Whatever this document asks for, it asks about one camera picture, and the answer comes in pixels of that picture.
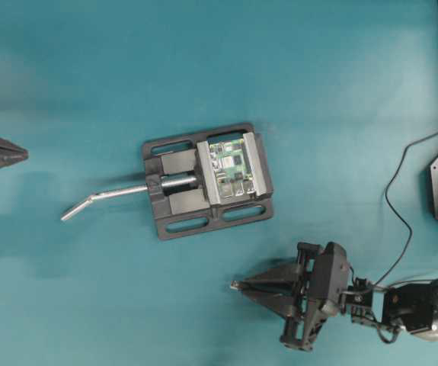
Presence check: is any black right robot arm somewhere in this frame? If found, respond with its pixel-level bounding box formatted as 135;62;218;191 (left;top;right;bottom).
231;242;438;352

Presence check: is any black bench vise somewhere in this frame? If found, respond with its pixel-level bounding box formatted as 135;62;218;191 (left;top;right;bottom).
142;122;273;240

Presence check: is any silver vise handle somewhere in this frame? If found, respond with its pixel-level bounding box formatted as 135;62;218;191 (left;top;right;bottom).
60;175;199;222

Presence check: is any green PCB board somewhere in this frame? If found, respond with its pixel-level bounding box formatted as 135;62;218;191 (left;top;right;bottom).
209;138;256;199

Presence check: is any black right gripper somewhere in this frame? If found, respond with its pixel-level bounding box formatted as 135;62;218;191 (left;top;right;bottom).
237;242;348;339

